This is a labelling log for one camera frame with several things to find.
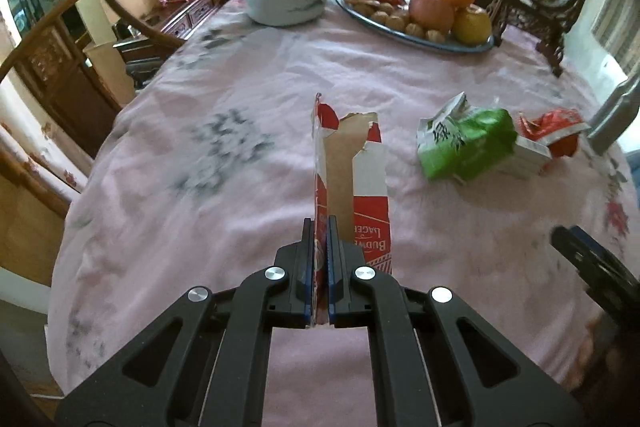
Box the white small carton box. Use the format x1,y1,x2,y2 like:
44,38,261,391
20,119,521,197
497,136,552,179

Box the red orange snack bag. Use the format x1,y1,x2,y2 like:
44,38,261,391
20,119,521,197
518,108,589,158

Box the red white beer carton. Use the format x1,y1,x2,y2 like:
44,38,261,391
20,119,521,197
311,95,392,325

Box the green snack packet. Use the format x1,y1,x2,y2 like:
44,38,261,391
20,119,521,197
416,92,518,183

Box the silver metal bottle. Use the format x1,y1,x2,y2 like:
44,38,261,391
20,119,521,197
586,75,639,156

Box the striped window curtain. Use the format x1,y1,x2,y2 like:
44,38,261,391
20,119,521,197
591,0,640,77

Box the wooden armchair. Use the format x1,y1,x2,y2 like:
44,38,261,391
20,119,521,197
0,0,187,218

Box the yellow apple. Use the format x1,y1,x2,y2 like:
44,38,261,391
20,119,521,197
451,4,492,46

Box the red apple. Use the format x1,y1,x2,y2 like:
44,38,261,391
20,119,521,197
409,0,454,34

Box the blue rimmed fruit plate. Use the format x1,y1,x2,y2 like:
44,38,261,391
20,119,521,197
335,0,495,54

